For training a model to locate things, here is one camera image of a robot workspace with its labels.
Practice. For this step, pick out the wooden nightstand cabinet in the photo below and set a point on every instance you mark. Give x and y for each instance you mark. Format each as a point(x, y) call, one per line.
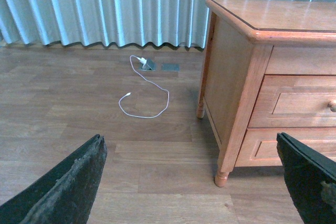
point(247, 40)

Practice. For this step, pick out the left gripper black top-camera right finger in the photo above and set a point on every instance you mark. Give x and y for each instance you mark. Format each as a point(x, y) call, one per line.
point(310, 179)

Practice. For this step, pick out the closed grey floor socket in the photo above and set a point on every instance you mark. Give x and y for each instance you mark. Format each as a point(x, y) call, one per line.
point(171, 67)

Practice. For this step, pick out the white wall adapter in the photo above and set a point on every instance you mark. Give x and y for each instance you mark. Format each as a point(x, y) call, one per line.
point(142, 60)

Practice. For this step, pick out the open grey floor socket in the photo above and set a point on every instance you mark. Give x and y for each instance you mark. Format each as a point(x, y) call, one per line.
point(149, 66)

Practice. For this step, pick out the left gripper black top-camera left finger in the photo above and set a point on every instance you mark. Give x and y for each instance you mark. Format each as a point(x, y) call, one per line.
point(66, 193)

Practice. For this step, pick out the wooden drawer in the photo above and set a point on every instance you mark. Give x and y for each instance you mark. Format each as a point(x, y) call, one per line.
point(259, 147)
point(294, 101)

